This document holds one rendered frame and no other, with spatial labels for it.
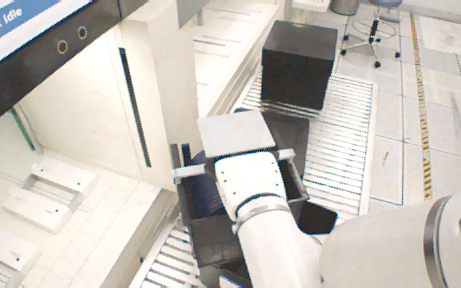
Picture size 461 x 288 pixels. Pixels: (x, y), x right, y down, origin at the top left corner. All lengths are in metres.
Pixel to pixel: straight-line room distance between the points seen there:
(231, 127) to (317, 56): 0.81
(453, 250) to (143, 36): 0.63
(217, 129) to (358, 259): 0.39
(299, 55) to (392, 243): 1.15
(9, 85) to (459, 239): 0.53
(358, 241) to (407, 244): 0.05
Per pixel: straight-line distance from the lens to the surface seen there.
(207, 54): 1.64
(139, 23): 0.72
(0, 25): 0.52
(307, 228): 1.05
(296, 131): 1.24
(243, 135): 0.61
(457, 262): 0.26
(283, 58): 1.40
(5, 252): 1.06
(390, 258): 0.29
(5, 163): 1.34
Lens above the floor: 1.68
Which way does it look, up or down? 44 degrees down
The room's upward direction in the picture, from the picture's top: straight up
